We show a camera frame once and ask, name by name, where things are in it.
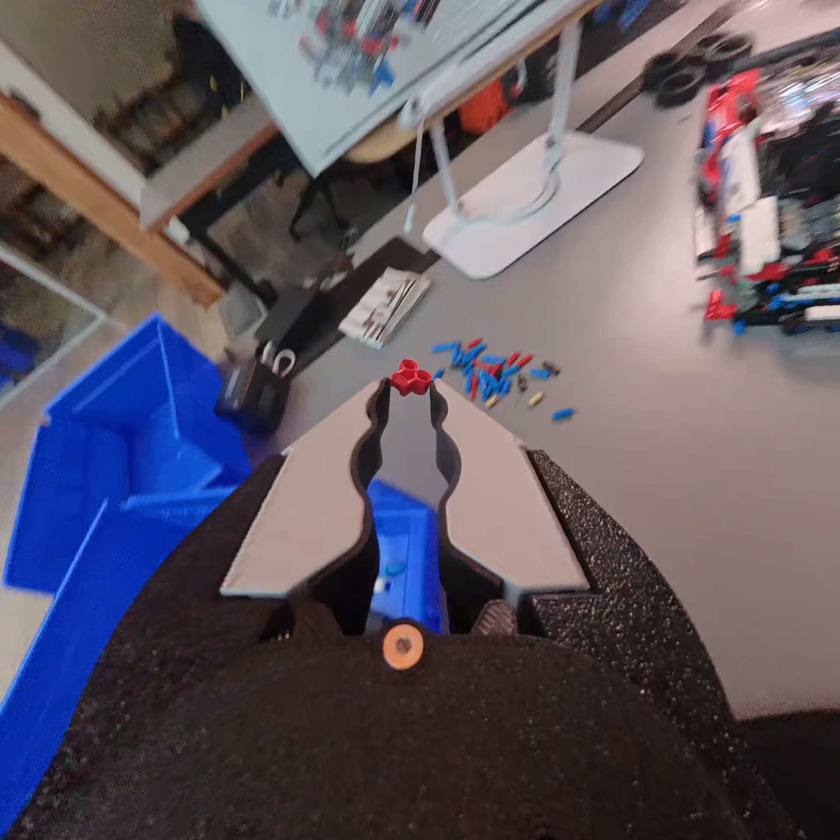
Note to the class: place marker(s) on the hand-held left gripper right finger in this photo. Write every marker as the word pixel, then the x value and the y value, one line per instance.
pixel 512 518

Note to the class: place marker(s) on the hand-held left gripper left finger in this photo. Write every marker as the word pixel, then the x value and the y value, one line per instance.
pixel 308 518

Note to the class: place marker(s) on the pile of small connector pins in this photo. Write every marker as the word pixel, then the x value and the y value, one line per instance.
pixel 492 380

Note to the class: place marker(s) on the red brick connector piece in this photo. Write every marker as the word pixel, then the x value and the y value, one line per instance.
pixel 410 379

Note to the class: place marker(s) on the blue divided parts bin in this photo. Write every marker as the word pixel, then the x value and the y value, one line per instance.
pixel 79 623

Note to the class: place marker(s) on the toy brick race car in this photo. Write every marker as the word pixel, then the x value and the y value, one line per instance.
pixel 768 216

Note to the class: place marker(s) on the grey desk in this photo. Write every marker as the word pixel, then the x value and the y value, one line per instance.
pixel 623 459

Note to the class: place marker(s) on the folded sticker sheets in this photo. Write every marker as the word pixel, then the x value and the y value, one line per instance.
pixel 387 305

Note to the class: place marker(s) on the large blue plastic bin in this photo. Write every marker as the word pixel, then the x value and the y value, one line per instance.
pixel 98 426

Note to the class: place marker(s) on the white book stand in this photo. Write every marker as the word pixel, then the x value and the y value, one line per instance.
pixel 525 210

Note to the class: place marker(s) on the wooden table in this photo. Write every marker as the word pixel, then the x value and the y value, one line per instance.
pixel 98 197

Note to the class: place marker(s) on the orange plastic bin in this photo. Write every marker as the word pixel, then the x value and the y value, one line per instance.
pixel 482 108

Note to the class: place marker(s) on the building instruction booklet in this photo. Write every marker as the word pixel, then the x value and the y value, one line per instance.
pixel 328 79

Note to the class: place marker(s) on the black toy tire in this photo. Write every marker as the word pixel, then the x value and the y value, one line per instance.
pixel 669 67
pixel 722 47
pixel 682 93

